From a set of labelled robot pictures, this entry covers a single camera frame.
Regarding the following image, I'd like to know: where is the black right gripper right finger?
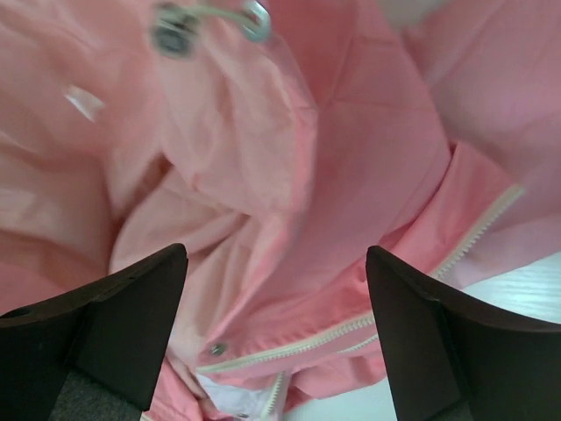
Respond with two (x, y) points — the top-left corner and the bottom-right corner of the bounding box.
(366, 246), (560, 421)

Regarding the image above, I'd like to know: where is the pink zip-up jacket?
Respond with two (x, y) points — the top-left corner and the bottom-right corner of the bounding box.
(1, 1), (560, 420)

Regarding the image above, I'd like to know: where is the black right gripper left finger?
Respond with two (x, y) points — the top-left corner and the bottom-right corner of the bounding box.
(1, 244), (188, 420)

